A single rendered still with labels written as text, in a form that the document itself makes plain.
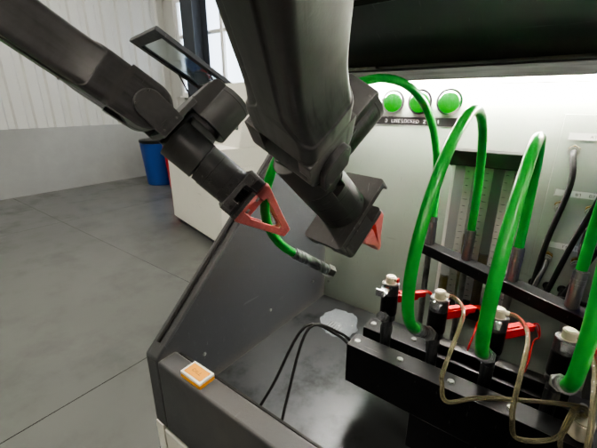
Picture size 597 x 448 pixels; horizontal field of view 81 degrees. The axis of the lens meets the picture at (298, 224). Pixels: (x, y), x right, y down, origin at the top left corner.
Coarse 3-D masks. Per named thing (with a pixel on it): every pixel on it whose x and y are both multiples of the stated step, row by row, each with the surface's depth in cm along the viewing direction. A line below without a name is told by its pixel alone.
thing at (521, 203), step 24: (528, 144) 40; (528, 168) 37; (528, 192) 52; (504, 216) 36; (528, 216) 54; (504, 240) 35; (504, 264) 34; (480, 312) 36; (480, 336) 36; (480, 360) 41
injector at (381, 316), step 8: (384, 280) 59; (392, 288) 57; (392, 296) 58; (384, 304) 59; (392, 304) 58; (384, 312) 59; (392, 312) 59; (384, 320) 58; (392, 320) 60; (384, 328) 60; (392, 328) 61; (384, 336) 61; (384, 344) 62
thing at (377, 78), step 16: (368, 80) 53; (384, 80) 55; (400, 80) 56; (416, 96) 59; (432, 112) 62; (432, 128) 63; (432, 144) 66; (272, 160) 50; (272, 176) 50; (272, 224) 52; (272, 240) 53
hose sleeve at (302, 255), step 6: (300, 252) 56; (294, 258) 56; (300, 258) 56; (306, 258) 57; (312, 258) 58; (306, 264) 58; (312, 264) 58; (318, 264) 58; (324, 264) 59; (318, 270) 59; (324, 270) 60
